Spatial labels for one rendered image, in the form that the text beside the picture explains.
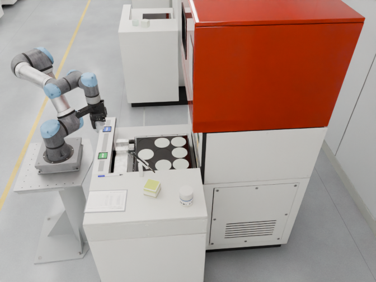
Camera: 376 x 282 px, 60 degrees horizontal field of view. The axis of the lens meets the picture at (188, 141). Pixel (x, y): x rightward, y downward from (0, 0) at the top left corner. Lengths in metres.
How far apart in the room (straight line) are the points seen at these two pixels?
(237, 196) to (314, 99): 0.79
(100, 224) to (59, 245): 1.20
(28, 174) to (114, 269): 0.80
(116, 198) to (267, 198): 0.99
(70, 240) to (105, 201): 1.14
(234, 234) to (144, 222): 0.98
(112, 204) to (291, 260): 1.55
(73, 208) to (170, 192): 0.95
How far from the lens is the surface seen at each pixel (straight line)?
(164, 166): 2.03
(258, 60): 1.58
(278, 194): 2.25
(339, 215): 3.20
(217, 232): 2.45
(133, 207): 1.75
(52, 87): 1.76
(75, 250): 2.83
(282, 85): 1.69
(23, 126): 4.23
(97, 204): 1.80
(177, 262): 2.04
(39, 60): 2.11
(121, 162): 2.12
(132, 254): 1.95
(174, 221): 1.71
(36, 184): 2.22
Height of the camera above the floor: 2.32
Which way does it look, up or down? 40 degrees down
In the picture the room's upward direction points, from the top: straight up
